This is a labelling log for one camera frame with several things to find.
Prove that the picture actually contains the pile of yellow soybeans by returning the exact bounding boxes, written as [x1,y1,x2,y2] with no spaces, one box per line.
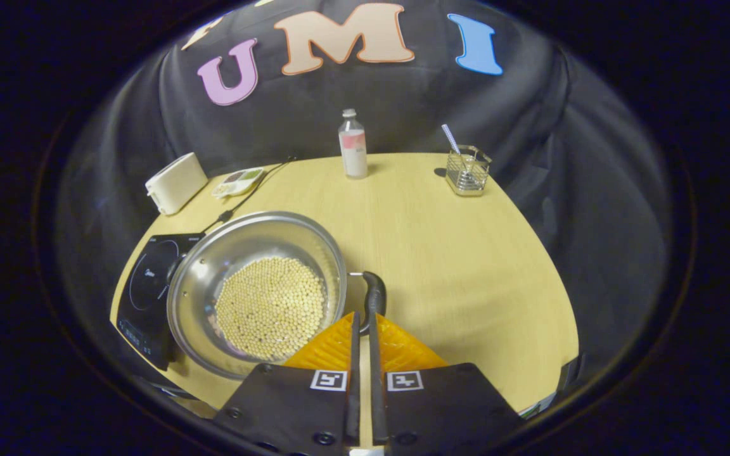
[215,256,328,362]

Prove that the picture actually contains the black power cable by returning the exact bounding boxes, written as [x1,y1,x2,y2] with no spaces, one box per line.
[200,157,296,235]

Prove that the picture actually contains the black induction cooktop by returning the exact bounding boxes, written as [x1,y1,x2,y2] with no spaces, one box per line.
[116,233,207,371]

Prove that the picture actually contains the white divided dish of beans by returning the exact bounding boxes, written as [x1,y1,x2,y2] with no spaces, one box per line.
[212,167,266,200]

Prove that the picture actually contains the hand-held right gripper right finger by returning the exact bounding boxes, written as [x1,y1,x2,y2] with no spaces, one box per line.
[368,310,524,456]

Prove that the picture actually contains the white toaster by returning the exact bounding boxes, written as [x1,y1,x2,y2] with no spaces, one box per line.
[145,152,208,216]

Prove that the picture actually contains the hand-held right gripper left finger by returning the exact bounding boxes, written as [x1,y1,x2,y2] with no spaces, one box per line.
[213,312,361,456]

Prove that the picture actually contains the steel pot with black handles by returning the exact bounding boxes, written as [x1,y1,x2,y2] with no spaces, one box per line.
[167,211,388,381]

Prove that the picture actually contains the ribbed glass cup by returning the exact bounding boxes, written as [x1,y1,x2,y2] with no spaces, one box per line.
[445,145,492,197]

